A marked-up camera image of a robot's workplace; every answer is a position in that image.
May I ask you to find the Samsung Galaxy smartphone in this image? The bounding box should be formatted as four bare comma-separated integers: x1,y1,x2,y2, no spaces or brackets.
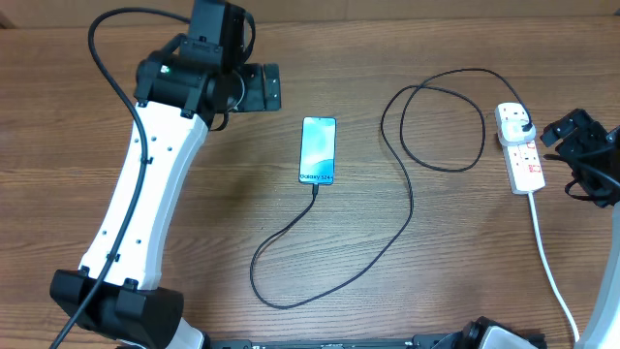
298,116,337,185

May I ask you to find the white power strip cord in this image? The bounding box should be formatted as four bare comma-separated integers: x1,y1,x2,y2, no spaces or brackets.
526,191,582,345

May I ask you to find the black USB charging cable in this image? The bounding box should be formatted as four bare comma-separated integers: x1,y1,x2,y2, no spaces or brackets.
249,68,536,310

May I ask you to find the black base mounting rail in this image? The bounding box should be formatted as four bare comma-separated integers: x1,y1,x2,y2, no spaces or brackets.
115,333,548,349

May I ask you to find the white power strip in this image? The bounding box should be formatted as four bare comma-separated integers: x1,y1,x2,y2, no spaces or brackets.
494,101,547,196

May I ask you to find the white charger plug adapter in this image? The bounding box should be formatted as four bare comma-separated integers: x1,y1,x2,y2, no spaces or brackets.
498,119,536,146

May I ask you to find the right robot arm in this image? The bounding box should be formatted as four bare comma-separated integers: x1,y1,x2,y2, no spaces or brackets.
495,103,619,348

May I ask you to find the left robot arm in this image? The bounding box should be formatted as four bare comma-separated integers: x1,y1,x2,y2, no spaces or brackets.
49,1,281,348

